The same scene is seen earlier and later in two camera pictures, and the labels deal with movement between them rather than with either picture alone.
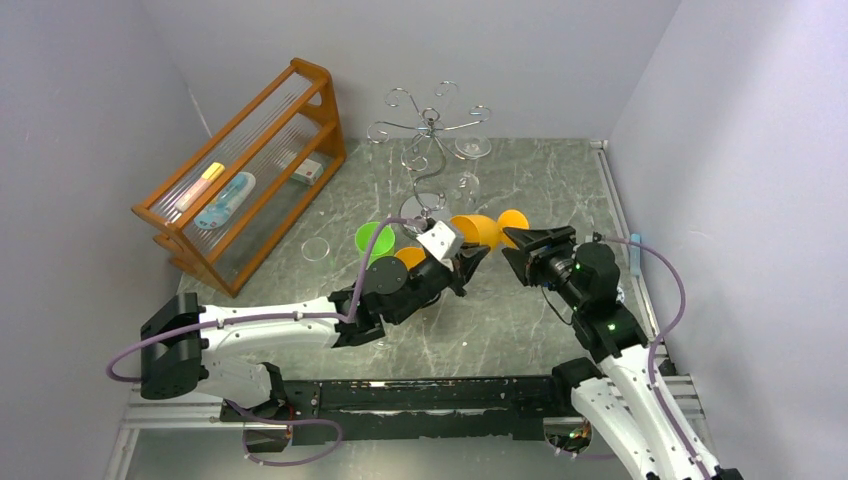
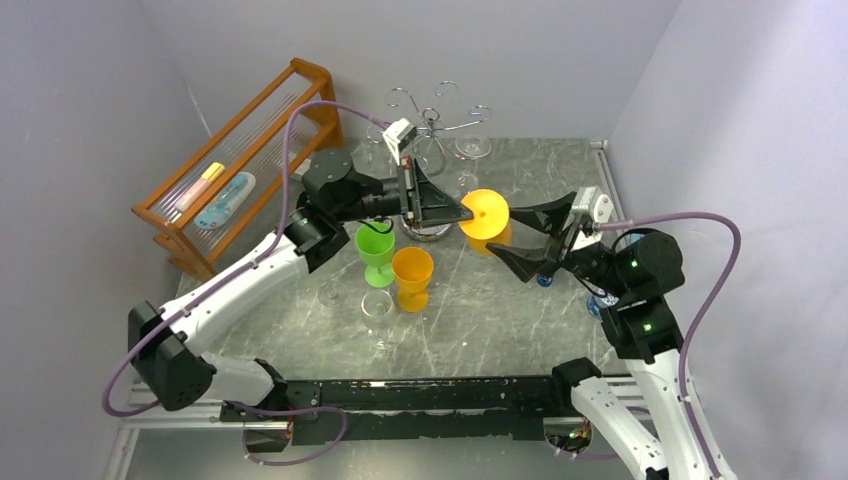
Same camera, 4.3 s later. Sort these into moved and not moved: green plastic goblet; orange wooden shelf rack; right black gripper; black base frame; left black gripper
Moved: right black gripper; left black gripper
Not moved: green plastic goblet; black base frame; orange wooden shelf rack
